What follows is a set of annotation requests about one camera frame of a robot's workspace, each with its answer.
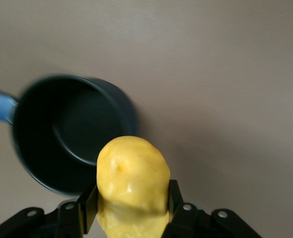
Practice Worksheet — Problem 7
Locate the yellow potato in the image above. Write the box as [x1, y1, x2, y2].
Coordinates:
[96, 135, 171, 238]

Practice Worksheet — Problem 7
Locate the dark pot with blue handle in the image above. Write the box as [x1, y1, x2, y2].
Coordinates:
[0, 75, 139, 198]

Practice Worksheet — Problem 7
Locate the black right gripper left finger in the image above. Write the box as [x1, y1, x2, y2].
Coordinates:
[0, 182, 100, 238]

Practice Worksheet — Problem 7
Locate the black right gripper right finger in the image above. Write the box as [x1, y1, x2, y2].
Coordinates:
[162, 178, 263, 238]

